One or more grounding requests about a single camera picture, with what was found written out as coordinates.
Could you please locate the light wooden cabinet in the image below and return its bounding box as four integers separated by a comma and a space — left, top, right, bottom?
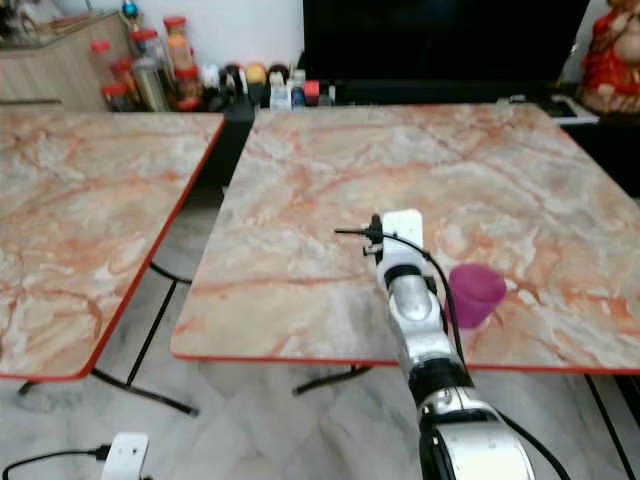
0, 12, 136, 113

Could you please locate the short jar red lid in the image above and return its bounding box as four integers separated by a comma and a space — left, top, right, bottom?
102, 83, 133, 111

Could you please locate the steel canister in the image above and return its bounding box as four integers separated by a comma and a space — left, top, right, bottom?
132, 57, 172, 113

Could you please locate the dark jar red lid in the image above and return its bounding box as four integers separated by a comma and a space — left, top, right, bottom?
175, 68, 204, 112

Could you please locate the clear jar red lid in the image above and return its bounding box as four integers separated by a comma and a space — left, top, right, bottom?
130, 28, 162, 66

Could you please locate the tall orange jar red lid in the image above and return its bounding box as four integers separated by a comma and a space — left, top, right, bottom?
163, 15, 196, 73

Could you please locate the small bottle yellow cap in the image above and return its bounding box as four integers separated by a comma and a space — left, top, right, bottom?
245, 62, 268, 99

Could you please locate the small white bottle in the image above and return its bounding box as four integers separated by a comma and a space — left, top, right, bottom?
269, 80, 292, 110

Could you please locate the purple plastic cup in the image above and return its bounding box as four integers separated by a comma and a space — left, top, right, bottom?
445, 262, 508, 329

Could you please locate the black television screen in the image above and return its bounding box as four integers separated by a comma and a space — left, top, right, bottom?
302, 0, 591, 84

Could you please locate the white flat device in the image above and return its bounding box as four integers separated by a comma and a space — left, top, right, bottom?
545, 94, 601, 126

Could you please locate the red and gold figurine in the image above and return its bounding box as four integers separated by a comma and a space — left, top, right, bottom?
578, 0, 640, 116

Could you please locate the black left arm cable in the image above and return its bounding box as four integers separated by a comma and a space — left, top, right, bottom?
3, 444, 111, 480

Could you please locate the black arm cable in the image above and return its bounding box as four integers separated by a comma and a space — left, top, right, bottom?
335, 213, 467, 367
3, 444, 111, 480

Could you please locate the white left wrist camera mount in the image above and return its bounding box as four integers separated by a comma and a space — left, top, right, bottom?
102, 432, 151, 480

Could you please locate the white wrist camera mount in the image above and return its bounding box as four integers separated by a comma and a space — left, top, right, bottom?
380, 208, 426, 269
102, 432, 151, 480

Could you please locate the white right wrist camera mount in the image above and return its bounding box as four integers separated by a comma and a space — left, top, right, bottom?
380, 208, 426, 269

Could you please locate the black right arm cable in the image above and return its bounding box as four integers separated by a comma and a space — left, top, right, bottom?
335, 213, 467, 367

